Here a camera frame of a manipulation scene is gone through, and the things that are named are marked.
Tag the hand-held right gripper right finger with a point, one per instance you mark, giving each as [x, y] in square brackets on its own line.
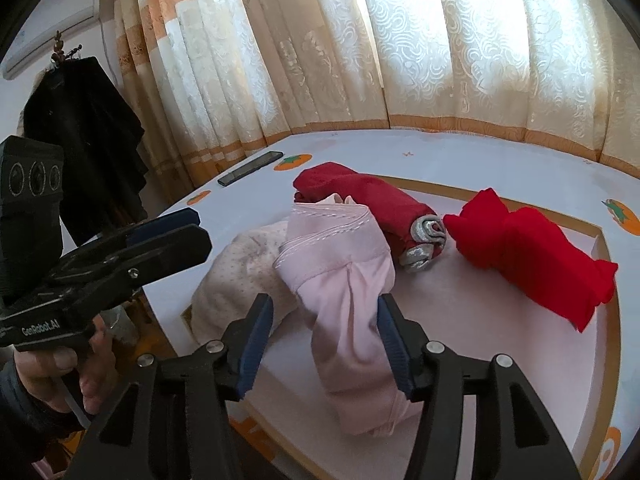
[395, 350]

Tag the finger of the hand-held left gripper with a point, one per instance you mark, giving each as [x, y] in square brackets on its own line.
[165, 252]
[165, 221]

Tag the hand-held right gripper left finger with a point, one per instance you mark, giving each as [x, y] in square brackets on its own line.
[255, 345]

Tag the white dotted underwear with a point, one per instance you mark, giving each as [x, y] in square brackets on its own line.
[240, 270]

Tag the light pink underwear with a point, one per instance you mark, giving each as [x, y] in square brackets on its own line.
[345, 285]

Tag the dark red underwear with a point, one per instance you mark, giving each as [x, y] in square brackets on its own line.
[370, 195]

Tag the bright red underwear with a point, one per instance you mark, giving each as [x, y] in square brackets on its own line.
[535, 255]

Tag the person's left forearm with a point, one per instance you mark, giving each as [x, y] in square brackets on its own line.
[25, 425]

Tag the person's left hand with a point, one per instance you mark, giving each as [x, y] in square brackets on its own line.
[92, 375]

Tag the black smartphone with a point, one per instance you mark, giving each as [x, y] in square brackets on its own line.
[250, 169]

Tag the black hanging coat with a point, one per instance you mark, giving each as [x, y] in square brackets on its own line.
[85, 135]

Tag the white air conditioner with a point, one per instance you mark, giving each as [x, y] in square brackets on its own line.
[45, 35]

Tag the cream and orange curtain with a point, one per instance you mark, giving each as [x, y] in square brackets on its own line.
[400, 50]

